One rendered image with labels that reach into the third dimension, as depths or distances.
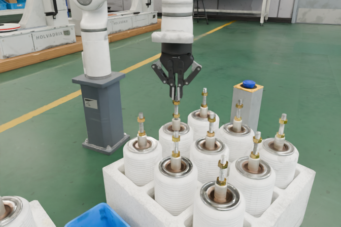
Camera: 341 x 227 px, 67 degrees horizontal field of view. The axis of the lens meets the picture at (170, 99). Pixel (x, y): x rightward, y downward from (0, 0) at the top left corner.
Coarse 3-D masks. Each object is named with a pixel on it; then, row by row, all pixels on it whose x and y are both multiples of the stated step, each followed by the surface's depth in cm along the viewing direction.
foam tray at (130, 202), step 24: (120, 168) 69; (120, 192) 63; (144, 192) 59; (288, 192) 59; (120, 216) 67; (144, 216) 57; (168, 216) 53; (192, 216) 54; (264, 216) 53; (288, 216) 59
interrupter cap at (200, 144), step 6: (204, 138) 67; (216, 138) 67; (198, 144) 64; (204, 144) 65; (216, 144) 65; (222, 144) 64; (198, 150) 62; (204, 150) 62; (210, 150) 62; (216, 150) 62; (222, 150) 62
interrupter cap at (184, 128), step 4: (164, 124) 74; (168, 124) 74; (180, 124) 74; (184, 124) 74; (164, 128) 72; (168, 128) 72; (180, 128) 72; (184, 128) 72; (188, 128) 71; (164, 132) 70; (168, 132) 70; (172, 132) 70; (180, 132) 70; (184, 132) 69
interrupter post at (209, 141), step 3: (207, 135) 63; (207, 138) 63; (210, 138) 62; (213, 138) 62; (207, 141) 63; (210, 141) 62; (213, 141) 63; (207, 144) 63; (210, 144) 63; (213, 144) 63; (207, 147) 63; (210, 147) 63; (213, 147) 63
